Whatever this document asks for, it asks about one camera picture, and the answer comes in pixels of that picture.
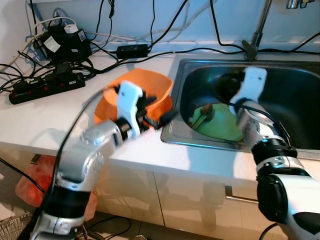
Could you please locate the orange plate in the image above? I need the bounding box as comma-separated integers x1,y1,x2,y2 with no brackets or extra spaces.
93,87,173,127

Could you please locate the black power brick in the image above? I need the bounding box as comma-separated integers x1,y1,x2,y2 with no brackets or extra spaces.
116,44,150,59

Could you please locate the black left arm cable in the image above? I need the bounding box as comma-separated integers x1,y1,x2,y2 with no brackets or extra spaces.
27,85,123,240

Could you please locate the orange plastic bag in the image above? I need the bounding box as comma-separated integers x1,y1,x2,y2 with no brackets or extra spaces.
14,155,98,221

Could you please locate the black charger box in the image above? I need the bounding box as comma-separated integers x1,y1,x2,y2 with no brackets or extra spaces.
32,22,93,65

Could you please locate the white plug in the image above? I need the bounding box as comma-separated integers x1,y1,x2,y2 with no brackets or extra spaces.
64,25,80,35

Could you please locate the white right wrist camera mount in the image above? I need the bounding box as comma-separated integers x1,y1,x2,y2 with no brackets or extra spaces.
240,67,268,103

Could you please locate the black power strip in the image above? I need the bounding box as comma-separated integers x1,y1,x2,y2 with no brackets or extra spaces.
9,70,86,105

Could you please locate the steel sink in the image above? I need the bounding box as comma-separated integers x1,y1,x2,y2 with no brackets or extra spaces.
161,59,320,152

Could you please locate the golden spoon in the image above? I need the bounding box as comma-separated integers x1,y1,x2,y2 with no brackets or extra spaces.
201,103,217,120

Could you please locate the white kitchen cabinet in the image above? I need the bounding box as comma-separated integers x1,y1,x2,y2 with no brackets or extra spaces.
0,145,320,240

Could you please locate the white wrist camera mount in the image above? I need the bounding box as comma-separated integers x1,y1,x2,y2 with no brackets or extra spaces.
116,81,146,126
240,67,268,103

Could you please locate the orange bowl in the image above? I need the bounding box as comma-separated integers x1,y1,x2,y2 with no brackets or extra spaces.
105,69,174,115

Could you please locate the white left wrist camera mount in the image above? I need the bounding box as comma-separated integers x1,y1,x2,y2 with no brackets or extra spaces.
116,81,146,126

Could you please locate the steel faucet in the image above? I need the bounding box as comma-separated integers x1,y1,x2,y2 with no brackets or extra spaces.
241,0,313,61

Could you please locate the green plate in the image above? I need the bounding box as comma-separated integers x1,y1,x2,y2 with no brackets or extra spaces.
189,102,246,142

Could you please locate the black power cable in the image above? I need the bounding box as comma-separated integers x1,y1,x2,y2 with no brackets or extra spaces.
209,0,247,53
257,33,320,54
149,0,157,47
149,0,191,48

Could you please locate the long black cable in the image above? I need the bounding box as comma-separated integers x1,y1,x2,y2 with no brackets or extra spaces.
85,47,320,73

